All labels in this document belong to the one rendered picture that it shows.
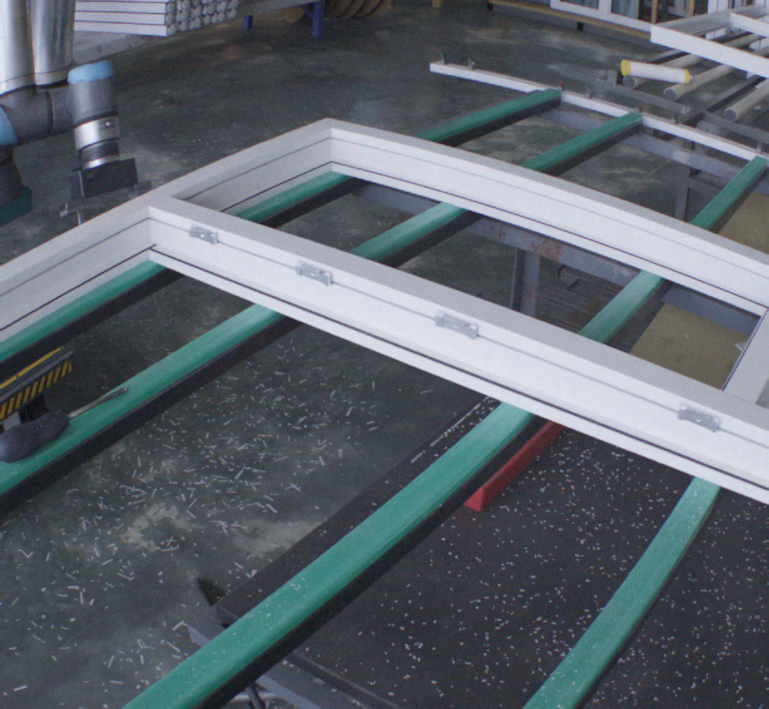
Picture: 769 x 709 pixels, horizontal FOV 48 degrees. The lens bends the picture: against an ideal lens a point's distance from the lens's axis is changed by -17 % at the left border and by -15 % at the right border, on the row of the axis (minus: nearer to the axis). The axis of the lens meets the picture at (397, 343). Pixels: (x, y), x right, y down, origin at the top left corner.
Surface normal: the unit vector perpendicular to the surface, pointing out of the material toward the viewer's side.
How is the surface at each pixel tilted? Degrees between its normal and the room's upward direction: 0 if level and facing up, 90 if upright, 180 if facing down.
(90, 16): 90
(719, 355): 0
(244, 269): 90
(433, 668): 0
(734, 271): 90
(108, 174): 66
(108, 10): 90
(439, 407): 0
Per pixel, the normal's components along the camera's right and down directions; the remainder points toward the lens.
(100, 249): 0.82, 0.32
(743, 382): 0.04, -0.86
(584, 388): -0.57, 0.39
